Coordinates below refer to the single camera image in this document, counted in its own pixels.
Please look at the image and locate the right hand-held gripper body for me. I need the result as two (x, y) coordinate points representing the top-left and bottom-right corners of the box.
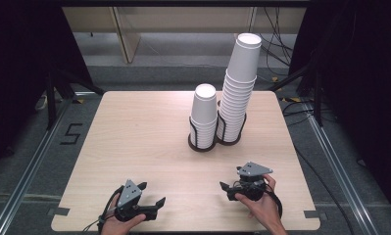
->
(226, 161), (274, 202)

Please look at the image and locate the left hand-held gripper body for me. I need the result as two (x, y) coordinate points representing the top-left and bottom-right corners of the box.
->
(114, 178), (158, 223)

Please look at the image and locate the black wire cup holder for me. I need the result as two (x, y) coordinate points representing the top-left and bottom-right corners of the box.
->
(187, 109), (248, 154)

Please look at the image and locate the short stack of paper cups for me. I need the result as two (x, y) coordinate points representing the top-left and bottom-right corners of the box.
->
(189, 83), (219, 150)

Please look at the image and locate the tall stack of paper cups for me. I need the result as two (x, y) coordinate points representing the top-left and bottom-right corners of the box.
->
(216, 32), (263, 144)

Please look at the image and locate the person's left hand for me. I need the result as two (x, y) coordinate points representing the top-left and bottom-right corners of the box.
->
(100, 193), (147, 235)

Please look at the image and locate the person's right hand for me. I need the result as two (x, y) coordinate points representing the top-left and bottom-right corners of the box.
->
(234, 173), (283, 229)

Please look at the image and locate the black metal stand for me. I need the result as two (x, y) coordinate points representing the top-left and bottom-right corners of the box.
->
(268, 48), (325, 127)
(45, 68), (106, 131)

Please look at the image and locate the dark curtain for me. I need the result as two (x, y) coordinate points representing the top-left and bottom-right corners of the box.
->
(287, 0), (391, 226)
(0, 0), (94, 175)

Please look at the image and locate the beige cabinet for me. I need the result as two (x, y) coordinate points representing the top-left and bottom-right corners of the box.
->
(62, 6), (307, 65)

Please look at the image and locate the left hand-held gripper cable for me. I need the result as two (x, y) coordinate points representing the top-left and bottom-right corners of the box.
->
(81, 185), (124, 235)

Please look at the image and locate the hand-held gripper cable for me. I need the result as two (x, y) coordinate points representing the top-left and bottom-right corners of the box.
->
(265, 190), (284, 219)
(81, 185), (124, 235)

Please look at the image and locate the right hand-held gripper cable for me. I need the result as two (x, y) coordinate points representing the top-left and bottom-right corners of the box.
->
(265, 190), (284, 219)

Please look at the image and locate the long black floor cable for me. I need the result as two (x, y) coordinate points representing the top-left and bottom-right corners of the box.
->
(293, 146), (356, 235)

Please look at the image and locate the metal floor rail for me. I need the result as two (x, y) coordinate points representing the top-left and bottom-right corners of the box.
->
(0, 93), (73, 235)
(304, 109), (382, 235)

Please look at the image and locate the bundle of black cables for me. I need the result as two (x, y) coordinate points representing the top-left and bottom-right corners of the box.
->
(251, 6), (296, 78)

